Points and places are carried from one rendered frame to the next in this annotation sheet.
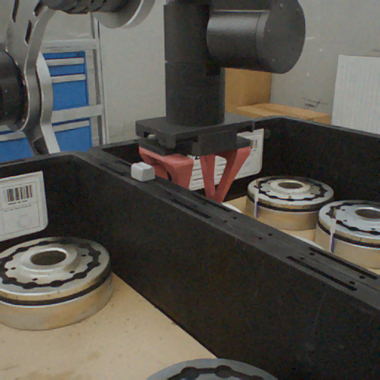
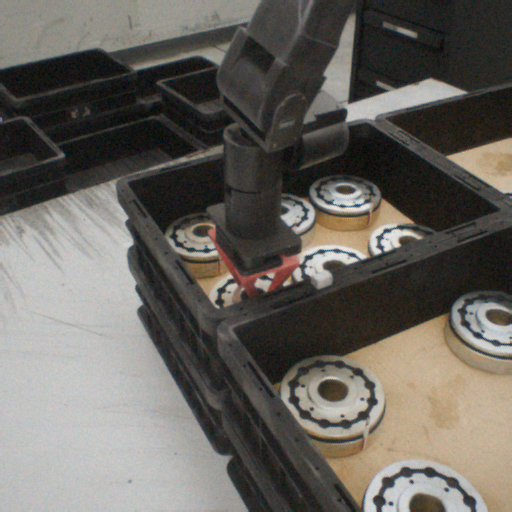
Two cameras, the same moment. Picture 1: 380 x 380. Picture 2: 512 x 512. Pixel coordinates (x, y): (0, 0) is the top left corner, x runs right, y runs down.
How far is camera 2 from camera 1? 0.70 m
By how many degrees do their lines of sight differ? 70
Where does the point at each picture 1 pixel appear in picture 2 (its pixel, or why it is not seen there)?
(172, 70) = (269, 196)
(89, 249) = (306, 369)
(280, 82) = not seen: outside the picture
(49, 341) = (396, 410)
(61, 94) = not seen: outside the picture
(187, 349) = (404, 339)
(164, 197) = (367, 275)
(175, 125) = (271, 236)
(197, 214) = (401, 264)
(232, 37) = (326, 148)
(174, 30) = (272, 164)
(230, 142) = not seen: hidden behind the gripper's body
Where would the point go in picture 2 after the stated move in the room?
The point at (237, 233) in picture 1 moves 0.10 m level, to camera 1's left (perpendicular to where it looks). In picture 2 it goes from (429, 253) to (434, 315)
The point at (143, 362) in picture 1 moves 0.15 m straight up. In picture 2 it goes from (417, 361) to (441, 250)
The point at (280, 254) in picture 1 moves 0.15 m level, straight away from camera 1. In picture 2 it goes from (454, 243) to (322, 216)
